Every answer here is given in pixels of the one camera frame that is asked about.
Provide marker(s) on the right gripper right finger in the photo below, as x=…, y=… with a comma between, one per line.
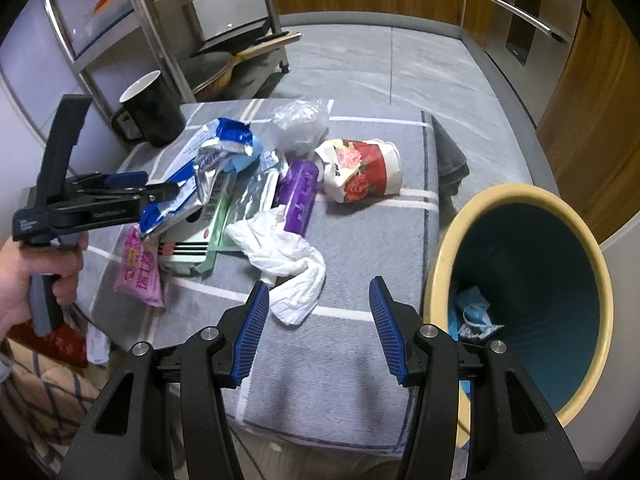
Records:
x=514, y=432

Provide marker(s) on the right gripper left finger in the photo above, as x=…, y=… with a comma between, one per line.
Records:
x=126, y=433

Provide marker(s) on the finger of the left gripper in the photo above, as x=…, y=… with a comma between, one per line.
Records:
x=136, y=179
x=112, y=193

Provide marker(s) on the green white medicine box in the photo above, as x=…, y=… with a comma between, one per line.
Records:
x=190, y=247

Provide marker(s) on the pink snack packet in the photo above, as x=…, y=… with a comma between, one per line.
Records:
x=139, y=272

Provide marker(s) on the blue white foil wrapper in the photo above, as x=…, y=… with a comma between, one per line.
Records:
x=195, y=171

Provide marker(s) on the clear plastic blister pack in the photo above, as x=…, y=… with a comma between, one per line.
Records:
x=256, y=186

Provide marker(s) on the purple spray bottle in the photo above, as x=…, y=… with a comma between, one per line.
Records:
x=296, y=194

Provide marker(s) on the clear plastic bag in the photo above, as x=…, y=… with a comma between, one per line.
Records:
x=298, y=127

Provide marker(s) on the white tissue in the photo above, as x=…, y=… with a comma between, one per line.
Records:
x=275, y=252

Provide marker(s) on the crushed floral paper cup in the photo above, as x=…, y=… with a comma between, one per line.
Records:
x=353, y=170

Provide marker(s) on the blue trash in bin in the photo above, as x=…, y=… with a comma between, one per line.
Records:
x=468, y=317

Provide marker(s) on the yellow rimmed teal trash bin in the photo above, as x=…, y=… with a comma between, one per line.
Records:
x=544, y=276

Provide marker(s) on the person's left hand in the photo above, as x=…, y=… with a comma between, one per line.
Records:
x=19, y=264

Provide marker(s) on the black mug white inside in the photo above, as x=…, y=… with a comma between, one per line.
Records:
x=149, y=112

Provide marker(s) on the grey plaid cloth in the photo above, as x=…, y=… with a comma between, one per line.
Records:
x=319, y=375

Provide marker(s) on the stainless steel rack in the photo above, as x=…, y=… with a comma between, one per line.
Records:
x=144, y=15

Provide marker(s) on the wooden cabinets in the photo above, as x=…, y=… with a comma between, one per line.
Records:
x=589, y=130

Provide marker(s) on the stainless steel oven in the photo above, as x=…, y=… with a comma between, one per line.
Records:
x=530, y=41

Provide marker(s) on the wok with wooden handle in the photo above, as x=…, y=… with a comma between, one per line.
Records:
x=209, y=74

